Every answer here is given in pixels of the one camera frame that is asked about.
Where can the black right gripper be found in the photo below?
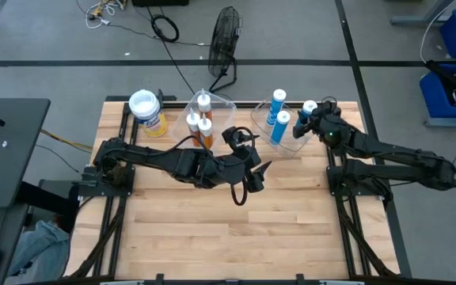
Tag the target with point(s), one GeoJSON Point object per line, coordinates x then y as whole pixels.
{"type": "Point", "coordinates": [329, 122]}

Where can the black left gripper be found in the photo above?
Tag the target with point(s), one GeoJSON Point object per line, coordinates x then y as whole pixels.
{"type": "Point", "coordinates": [238, 168]}

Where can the blue silicone tube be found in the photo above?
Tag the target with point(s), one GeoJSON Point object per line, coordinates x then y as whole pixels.
{"type": "Point", "coordinates": [275, 109]}
{"type": "Point", "coordinates": [280, 128]}
{"type": "Point", "coordinates": [308, 107]}

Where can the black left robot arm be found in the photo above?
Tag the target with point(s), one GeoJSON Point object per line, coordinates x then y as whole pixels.
{"type": "Point", "coordinates": [172, 162]}

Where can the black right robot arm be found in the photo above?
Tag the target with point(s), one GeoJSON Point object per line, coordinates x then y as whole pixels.
{"type": "Point", "coordinates": [410, 174]}

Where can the Lysol wipes canister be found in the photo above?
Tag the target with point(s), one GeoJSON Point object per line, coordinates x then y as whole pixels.
{"type": "Point", "coordinates": [145, 107]}

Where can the clear plastic bin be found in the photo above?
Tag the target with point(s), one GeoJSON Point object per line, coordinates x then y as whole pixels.
{"type": "Point", "coordinates": [222, 115]}
{"type": "Point", "coordinates": [295, 144]}

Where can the black floor fan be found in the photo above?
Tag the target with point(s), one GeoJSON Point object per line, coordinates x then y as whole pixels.
{"type": "Point", "coordinates": [224, 39]}

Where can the black clamp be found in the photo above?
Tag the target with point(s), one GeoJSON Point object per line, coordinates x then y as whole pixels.
{"type": "Point", "coordinates": [300, 278]}
{"type": "Point", "coordinates": [160, 278]}

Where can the grey furniture base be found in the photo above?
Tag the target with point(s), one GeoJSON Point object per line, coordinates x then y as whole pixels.
{"type": "Point", "coordinates": [410, 20]}

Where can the black box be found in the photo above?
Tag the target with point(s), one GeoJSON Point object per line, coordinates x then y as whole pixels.
{"type": "Point", "coordinates": [160, 2]}

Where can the person's leg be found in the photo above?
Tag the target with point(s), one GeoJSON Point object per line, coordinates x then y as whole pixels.
{"type": "Point", "coordinates": [42, 245]}

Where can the black desk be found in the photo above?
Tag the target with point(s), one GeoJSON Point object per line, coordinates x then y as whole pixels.
{"type": "Point", "coordinates": [10, 166]}

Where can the black table frame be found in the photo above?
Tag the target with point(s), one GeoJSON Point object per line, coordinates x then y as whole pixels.
{"type": "Point", "coordinates": [244, 105]}

